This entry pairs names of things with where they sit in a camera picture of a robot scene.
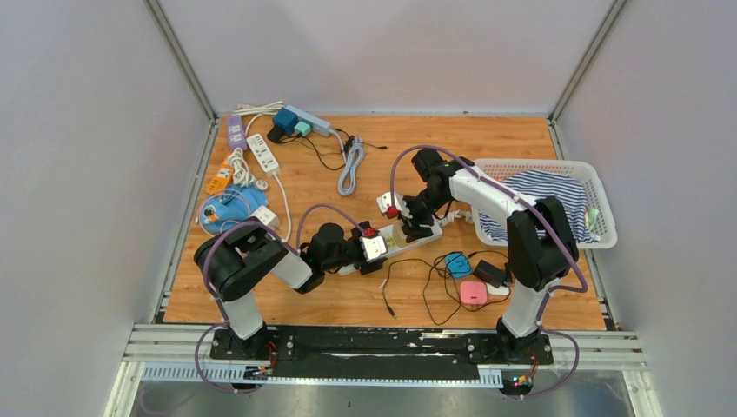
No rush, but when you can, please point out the purple power strip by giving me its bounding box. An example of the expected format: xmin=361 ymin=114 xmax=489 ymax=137
xmin=225 ymin=115 xmax=248 ymax=150

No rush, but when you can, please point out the dark blue cube adapter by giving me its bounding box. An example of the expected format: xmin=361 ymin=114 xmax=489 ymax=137
xmin=272 ymin=108 xmax=299 ymax=136

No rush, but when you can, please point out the light blue power strip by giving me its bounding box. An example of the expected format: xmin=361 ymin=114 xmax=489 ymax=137
xmin=284 ymin=105 xmax=332 ymax=137

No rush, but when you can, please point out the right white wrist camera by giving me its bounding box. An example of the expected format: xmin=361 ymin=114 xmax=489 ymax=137
xmin=376 ymin=192 xmax=412 ymax=219

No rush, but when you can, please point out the light blue cable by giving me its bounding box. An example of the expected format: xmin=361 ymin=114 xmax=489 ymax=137
xmin=336 ymin=136 xmax=367 ymax=197

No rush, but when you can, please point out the white square charger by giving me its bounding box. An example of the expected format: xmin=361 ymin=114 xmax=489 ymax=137
xmin=486 ymin=284 xmax=510 ymax=297

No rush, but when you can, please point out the white power strip with cord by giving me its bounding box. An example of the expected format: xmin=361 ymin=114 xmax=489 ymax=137
xmin=246 ymin=134 xmax=281 ymax=177

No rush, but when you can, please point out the small blue charger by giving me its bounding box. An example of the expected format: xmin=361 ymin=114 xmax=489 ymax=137
xmin=444 ymin=252 xmax=472 ymax=280

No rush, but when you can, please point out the wooden cube adapter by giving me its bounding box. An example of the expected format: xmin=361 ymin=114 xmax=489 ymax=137
xmin=391 ymin=224 xmax=407 ymax=248

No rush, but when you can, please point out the white cube adapter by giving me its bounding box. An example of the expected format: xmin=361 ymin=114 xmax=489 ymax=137
xmin=251 ymin=205 xmax=281 ymax=230

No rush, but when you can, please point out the striped blue white cloth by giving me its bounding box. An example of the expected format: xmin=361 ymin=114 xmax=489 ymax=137
xmin=501 ymin=169 xmax=601 ymax=243

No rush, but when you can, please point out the black mounting rail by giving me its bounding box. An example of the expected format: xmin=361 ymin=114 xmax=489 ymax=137
xmin=207 ymin=326 xmax=554 ymax=381

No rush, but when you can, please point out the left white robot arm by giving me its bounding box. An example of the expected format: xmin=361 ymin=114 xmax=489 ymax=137
xmin=194 ymin=217 xmax=388 ymax=359

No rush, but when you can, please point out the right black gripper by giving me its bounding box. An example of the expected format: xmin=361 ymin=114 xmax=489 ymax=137
xmin=398 ymin=188 xmax=451 ymax=242

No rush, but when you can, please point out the black charger with cable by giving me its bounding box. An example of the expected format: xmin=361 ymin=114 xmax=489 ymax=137
xmin=381 ymin=255 xmax=514 ymax=328

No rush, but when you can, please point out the pink square charger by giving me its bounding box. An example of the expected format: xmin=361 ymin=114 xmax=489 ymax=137
xmin=459 ymin=281 xmax=488 ymax=306

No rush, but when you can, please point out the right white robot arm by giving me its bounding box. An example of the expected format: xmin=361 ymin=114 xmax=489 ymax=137
xmin=387 ymin=145 xmax=588 ymax=363

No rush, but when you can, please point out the white plastic basket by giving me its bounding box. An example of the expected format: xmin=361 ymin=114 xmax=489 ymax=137
xmin=475 ymin=158 xmax=618 ymax=250

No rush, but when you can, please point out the orange power strip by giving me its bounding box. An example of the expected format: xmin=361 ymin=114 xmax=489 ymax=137
xmin=205 ymin=161 xmax=234 ymax=195

